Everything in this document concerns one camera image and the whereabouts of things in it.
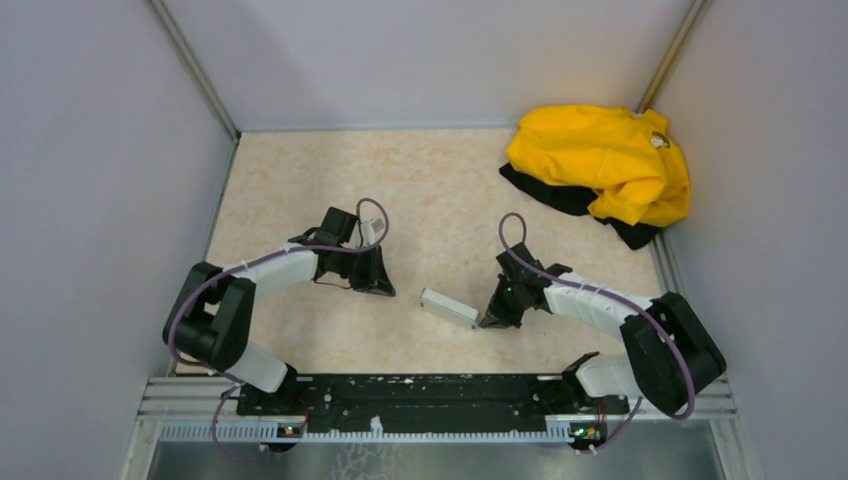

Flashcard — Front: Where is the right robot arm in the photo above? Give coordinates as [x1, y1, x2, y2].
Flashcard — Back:
[479, 243, 727, 419]

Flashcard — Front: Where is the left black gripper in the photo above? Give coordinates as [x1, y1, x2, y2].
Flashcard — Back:
[336, 242, 396, 297]

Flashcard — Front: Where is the white cardboard box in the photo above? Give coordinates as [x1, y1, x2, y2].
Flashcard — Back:
[419, 288, 479, 330]

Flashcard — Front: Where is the yellow garment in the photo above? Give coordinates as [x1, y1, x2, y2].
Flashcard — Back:
[506, 105, 692, 227]

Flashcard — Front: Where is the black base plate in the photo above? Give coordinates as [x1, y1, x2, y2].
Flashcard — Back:
[237, 374, 630, 434]

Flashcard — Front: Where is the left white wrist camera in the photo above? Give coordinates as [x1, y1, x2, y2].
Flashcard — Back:
[359, 218, 385, 247]

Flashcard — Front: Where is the aluminium frame rail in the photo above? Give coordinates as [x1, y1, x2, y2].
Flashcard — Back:
[137, 374, 738, 444]

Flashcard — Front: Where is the black garment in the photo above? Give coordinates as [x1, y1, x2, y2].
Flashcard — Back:
[498, 162, 662, 250]

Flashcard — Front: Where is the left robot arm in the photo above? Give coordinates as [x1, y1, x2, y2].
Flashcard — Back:
[162, 207, 396, 414]

